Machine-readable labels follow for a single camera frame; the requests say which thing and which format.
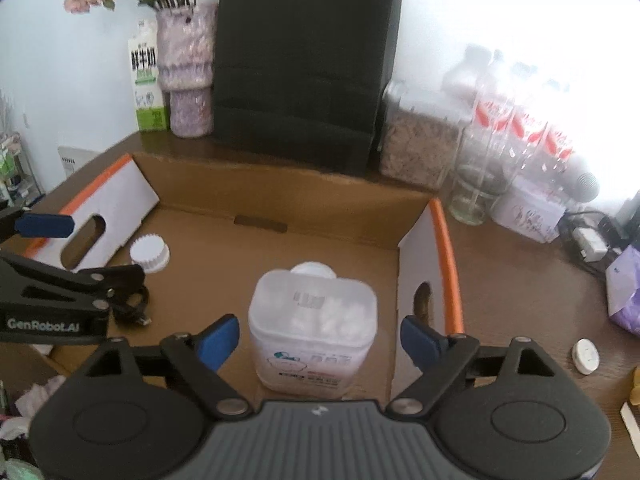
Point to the white green milk carton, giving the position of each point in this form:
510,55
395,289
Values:
147,110

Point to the clear drinking glass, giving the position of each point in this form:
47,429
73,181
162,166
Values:
472,210

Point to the white patterned box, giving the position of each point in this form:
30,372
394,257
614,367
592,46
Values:
530,215

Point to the black charger stand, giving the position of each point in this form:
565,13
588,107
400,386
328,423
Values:
612,225

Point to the black paper bag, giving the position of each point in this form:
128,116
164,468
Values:
300,60

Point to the glass jar of grain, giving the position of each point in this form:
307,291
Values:
415,150

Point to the brown wooden desktop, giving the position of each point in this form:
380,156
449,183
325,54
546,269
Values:
525,310

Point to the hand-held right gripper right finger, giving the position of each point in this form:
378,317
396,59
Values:
419,337

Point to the yellow mug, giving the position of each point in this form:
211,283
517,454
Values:
636,385

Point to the white ribbed bottle cap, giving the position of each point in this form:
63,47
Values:
150,255

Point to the purple textured vase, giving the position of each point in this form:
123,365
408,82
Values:
187,70

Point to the red cardboard box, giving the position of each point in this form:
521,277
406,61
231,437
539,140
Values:
300,240

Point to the purple tissue pack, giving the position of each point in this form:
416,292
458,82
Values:
627,300

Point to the white paper strip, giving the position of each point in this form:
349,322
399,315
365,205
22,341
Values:
631,422

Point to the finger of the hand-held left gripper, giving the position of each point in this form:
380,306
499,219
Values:
47,226
75,285

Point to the pack of water bottles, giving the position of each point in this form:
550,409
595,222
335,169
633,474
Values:
500,115

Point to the small white round disc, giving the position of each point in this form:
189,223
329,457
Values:
586,356

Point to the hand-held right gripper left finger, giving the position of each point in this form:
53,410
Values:
220,341

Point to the white round speaker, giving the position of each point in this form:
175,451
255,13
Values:
582,180

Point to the white power adapter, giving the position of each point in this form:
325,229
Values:
590,245

